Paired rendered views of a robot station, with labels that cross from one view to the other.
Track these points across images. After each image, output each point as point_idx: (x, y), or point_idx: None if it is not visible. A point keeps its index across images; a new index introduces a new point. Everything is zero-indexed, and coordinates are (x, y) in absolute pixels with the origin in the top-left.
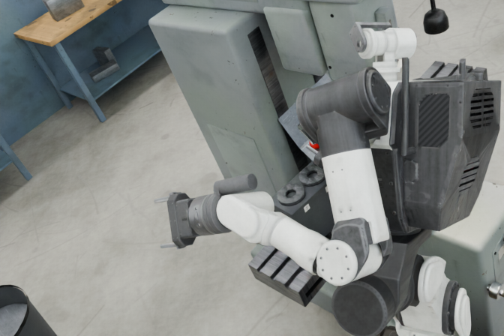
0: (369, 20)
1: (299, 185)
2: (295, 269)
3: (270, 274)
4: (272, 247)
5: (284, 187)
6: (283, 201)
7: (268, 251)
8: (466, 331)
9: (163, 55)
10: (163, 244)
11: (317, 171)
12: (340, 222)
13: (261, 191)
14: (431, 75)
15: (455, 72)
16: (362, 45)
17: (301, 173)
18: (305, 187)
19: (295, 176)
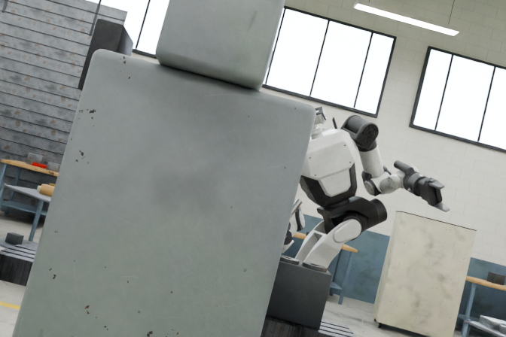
0: None
1: (303, 262)
2: (334, 326)
3: (353, 334)
4: (333, 333)
5: (313, 265)
6: (324, 267)
7: (339, 335)
8: None
9: (298, 184)
10: (447, 207)
11: (281, 256)
12: (382, 165)
13: (390, 175)
14: (28, 258)
15: (24, 251)
16: (326, 116)
17: (291, 259)
18: (300, 264)
19: (294, 265)
